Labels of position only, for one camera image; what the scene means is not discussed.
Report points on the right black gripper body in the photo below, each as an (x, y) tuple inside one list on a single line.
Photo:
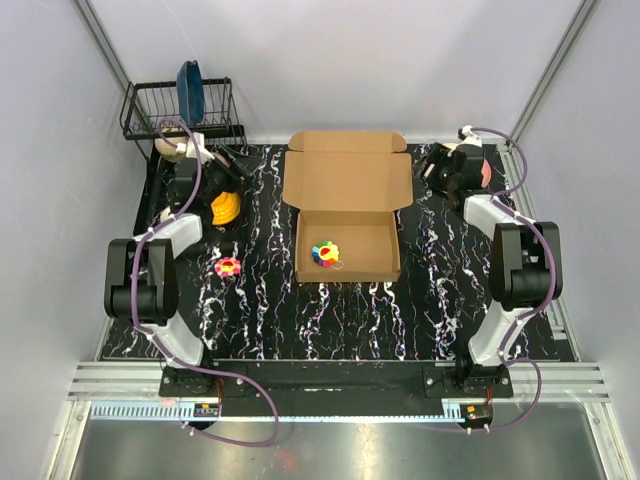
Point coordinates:
[(440, 175)]

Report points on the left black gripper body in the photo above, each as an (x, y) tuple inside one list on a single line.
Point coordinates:
[(220, 178)]

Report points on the brown cardboard box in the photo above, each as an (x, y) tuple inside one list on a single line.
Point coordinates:
[(347, 187)]

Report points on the rainbow flower toy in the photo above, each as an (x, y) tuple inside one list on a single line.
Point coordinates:
[(325, 254)]

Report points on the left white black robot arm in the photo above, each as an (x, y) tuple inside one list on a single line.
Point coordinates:
[(141, 284)]

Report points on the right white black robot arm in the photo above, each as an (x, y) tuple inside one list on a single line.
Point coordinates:
[(525, 268)]

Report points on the yellow ribbed bowl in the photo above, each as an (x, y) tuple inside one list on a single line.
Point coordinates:
[(225, 208)]

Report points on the pink cream round plate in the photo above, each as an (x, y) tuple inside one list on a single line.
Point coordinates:
[(486, 174)]

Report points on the black tray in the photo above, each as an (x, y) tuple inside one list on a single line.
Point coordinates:
[(150, 200)]

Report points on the beige mug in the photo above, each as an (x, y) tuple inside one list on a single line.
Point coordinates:
[(166, 146)]

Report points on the white flower shaped cup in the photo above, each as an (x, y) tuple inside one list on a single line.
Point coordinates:
[(165, 215)]

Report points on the pink flower toy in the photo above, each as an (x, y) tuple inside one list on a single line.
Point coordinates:
[(227, 267)]

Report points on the blue plate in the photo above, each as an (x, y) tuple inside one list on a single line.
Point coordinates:
[(190, 90)]

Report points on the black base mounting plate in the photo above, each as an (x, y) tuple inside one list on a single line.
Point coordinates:
[(336, 388)]

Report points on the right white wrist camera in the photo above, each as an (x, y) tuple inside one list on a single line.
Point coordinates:
[(467, 136)]

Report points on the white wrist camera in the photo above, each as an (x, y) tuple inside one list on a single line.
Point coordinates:
[(467, 136), (194, 147)]

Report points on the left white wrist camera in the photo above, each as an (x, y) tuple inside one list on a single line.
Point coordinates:
[(194, 147)]

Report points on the black wire dish rack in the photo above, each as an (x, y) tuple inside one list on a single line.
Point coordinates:
[(146, 105)]

